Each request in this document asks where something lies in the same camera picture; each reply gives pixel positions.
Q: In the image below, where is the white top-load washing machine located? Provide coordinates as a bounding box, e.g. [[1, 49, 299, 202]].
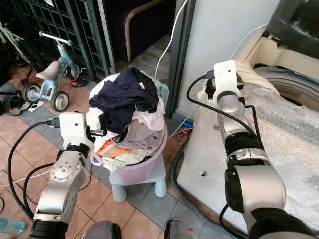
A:
[[176, 25, 319, 237]]

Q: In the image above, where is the dark washing machine lid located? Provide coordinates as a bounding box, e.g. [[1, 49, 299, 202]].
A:
[[266, 0, 319, 46]]

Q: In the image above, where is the orange striped garment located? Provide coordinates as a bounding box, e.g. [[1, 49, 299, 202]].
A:
[[97, 140, 131, 160]]

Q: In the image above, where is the cream white garment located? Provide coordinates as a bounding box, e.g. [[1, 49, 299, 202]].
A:
[[96, 149, 153, 173]]

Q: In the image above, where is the dark navy garment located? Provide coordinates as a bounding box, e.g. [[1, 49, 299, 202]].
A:
[[88, 67, 160, 136]]

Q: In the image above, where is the white and lilac garment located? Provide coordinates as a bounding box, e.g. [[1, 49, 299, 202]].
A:
[[120, 97, 166, 150]]

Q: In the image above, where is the lilac plastic laundry basin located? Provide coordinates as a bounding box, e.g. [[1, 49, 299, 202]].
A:
[[93, 124, 168, 185]]

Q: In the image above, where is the light blue child tricycle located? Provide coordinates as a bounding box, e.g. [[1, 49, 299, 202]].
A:
[[22, 31, 74, 112]]

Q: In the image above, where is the pale blue plastic stool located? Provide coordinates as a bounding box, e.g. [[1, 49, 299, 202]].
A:
[[110, 156, 168, 203]]

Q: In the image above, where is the black sandal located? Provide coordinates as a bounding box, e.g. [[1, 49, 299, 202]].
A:
[[9, 93, 25, 115]]

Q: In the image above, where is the grey left robot leg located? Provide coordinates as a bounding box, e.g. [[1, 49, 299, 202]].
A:
[[82, 220, 121, 239]]

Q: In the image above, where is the grey robot leg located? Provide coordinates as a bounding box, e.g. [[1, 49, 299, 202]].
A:
[[163, 219, 206, 239], [82, 220, 121, 239]]

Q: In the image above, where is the black metal grid gate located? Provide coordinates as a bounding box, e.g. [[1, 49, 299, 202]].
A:
[[0, 0, 116, 81]]

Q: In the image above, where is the dark purple sofa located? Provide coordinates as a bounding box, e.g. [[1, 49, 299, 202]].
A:
[[109, 0, 179, 64]]

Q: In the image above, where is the clear plastic water bottle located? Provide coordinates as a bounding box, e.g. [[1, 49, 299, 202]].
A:
[[0, 217, 26, 235]]

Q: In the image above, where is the grey right robot leg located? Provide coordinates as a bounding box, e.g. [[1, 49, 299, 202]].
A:
[[163, 219, 206, 239]]

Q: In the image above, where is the beige cloth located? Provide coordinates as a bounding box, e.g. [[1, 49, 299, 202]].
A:
[[234, 60, 276, 95]]

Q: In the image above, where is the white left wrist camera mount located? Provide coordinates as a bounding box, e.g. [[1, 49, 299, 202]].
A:
[[59, 112, 88, 146]]

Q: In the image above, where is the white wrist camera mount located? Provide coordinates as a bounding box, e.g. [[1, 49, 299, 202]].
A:
[[59, 112, 88, 146], [211, 60, 241, 98]]

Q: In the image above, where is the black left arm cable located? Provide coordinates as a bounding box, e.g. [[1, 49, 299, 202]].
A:
[[7, 119, 61, 221]]

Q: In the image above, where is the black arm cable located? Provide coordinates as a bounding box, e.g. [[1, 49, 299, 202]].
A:
[[7, 119, 61, 221], [186, 71, 263, 141]]

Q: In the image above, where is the white floor cable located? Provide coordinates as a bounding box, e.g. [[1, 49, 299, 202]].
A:
[[0, 167, 53, 186]]

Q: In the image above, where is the grey corrugated drain hose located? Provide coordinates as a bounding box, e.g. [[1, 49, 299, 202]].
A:
[[169, 148, 245, 239]]

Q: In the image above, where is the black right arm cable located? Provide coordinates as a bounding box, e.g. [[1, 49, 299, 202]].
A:
[[186, 71, 263, 141]]

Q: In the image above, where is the white wall cable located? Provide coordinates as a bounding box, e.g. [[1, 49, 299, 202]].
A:
[[154, 0, 190, 80]]

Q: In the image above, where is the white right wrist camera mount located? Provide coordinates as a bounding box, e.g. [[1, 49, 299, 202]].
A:
[[211, 60, 241, 98]]

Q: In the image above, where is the black right elbow cable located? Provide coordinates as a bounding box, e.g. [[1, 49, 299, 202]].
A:
[[219, 203, 251, 239]]

